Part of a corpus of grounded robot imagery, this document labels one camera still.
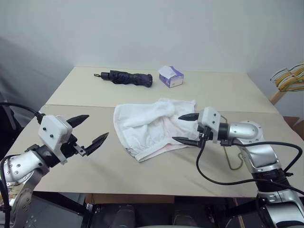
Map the white cloth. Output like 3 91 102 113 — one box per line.
113 97 202 163

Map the purple tissue box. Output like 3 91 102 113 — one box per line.
158 65 185 89

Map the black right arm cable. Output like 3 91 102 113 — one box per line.
196 133 304 195

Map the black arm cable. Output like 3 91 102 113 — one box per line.
0 102 46 228
196 133 304 195

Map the wooden clothes rack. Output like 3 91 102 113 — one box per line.
270 89 289 105

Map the brown cardboard panel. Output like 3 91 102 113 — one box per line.
85 193 175 205

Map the folded dark purple umbrella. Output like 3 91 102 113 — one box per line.
94 70 153 88

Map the thin wire hanger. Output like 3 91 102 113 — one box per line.
219 115 245 171

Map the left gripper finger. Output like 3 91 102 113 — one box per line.
66 114 90 128
84 132 110 157

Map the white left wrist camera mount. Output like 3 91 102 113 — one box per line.
38 114 73 165

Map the black table frame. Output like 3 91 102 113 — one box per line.
32 191 262 228

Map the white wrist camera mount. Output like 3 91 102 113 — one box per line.
38 114 73 165
197 106 223 144

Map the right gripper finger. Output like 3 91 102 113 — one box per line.
172 136 199 147
178 113 200 122

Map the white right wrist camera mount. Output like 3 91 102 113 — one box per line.
197 106 223 144

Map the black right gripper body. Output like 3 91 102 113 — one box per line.
196 124 211 148

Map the dark rounded shape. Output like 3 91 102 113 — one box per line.
172 209 199 228
108 205 145 228

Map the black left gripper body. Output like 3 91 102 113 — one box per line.
60 135 86 159

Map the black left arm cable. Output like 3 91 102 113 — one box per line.
0 102 46 228

